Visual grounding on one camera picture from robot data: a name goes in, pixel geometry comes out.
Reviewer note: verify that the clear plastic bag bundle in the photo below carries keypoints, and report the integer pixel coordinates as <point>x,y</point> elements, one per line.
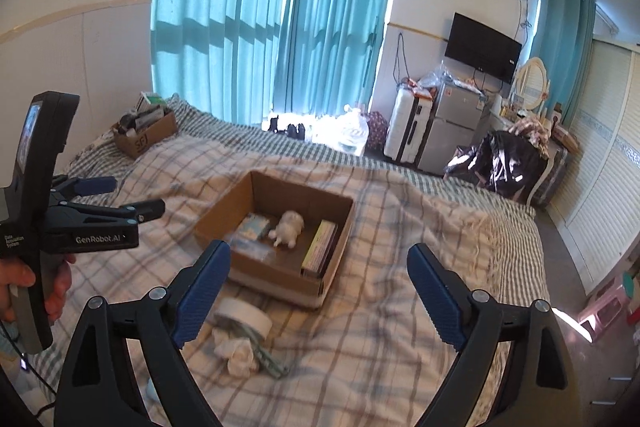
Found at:
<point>440,79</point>

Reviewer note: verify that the black plastic bag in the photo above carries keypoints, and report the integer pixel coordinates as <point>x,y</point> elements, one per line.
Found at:
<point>505,167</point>

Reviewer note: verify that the blue card pack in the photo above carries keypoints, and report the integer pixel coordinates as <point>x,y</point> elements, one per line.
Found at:
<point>252,229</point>

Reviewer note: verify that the white suitcase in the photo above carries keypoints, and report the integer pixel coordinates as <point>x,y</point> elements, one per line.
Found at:
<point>405,127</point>

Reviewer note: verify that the narrow teal curtain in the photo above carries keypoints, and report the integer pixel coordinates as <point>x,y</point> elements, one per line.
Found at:
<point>560,27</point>

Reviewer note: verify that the silver mini fridge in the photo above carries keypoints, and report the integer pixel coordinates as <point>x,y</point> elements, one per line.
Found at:
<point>452,132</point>

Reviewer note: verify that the clear water jug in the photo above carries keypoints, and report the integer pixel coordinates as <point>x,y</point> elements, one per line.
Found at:
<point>352,132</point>

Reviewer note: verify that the pink plastic stool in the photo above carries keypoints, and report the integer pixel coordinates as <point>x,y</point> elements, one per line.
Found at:
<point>602,307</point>

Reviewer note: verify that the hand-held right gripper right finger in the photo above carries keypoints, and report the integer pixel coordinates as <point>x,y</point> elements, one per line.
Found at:
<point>434,297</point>

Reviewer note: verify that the white tape roll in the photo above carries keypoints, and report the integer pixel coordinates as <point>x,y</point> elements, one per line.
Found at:
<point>240,311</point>

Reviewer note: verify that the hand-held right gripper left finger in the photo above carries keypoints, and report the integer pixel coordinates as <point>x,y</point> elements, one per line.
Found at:
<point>202,297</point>

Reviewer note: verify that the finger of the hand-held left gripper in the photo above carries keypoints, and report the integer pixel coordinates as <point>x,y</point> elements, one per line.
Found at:
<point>95,185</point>
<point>145,208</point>

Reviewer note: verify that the green and white carton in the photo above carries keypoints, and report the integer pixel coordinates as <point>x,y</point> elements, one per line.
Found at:
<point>152,99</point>

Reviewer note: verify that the plaid blanket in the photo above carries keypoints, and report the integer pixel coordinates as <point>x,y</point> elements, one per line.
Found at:
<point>400,227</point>

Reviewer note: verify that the white louvered wardrobe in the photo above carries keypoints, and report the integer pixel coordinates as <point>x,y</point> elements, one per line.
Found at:
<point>600,167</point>

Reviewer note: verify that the colourful striped book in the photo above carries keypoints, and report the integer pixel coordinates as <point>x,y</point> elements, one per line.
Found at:
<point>320,247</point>

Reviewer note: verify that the small brown cardboard box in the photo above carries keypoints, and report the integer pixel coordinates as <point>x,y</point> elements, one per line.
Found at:
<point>145,139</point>

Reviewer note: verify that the wide teal curtain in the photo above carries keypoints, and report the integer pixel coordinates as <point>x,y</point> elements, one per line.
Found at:
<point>215,7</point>

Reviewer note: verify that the person's left hand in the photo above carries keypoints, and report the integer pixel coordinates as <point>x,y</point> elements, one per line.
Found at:
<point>57,287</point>

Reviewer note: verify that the white plush toy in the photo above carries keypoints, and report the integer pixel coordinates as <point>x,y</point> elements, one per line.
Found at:
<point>289,227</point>

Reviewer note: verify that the black wall television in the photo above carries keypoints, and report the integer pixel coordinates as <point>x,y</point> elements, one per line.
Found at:
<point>482,47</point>

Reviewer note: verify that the black shoes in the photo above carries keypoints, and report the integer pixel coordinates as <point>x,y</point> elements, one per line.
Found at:
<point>287,127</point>

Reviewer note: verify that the oval white mirror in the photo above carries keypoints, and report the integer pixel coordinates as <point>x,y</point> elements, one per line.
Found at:
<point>532,82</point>

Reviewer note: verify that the purple patterned bag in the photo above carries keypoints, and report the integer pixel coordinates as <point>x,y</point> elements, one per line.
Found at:
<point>376,132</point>

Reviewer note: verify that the floral clothes pile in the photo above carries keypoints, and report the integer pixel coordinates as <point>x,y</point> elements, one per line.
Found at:
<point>532,132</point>

